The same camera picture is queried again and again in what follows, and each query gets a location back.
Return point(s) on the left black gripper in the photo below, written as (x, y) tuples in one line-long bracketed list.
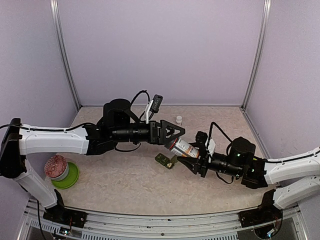
[(161, 139)]

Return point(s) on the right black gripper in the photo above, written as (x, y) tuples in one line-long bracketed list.
[(201, 164)]

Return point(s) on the orange pill bottle grey cap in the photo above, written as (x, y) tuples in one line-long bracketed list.
[(181, 148)]

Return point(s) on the green weekly pill organizer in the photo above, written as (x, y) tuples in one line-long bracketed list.
[(164, 160)]

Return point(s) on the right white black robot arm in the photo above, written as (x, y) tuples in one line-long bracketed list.
[(303, 168)]

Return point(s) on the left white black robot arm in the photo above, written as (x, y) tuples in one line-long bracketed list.
[(117, 125)]

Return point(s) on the small white pill bottle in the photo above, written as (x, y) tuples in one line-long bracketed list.
[(179, 120)]

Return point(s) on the green plate left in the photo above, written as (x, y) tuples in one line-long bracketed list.
[(70, 179)]

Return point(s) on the red patterned round tin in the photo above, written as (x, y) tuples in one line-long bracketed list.
[(56, 168)]

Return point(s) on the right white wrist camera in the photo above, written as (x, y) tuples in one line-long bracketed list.
[(206, 145)]

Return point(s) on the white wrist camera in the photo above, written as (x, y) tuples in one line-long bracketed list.
[(206, 145), (152, 107)]

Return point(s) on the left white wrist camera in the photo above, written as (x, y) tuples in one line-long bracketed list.
[(152, 107)]

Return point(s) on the front aluminium rail base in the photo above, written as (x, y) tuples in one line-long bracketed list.
[(104, 223)]

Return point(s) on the right aluminium frame post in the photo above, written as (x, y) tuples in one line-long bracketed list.
[(258, 53)]

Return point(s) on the aluminium frame post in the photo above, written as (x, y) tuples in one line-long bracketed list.
[(258, 53), (54, 5)]

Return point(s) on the left aluminium frame post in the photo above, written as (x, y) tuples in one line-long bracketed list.
[(54, 5)]

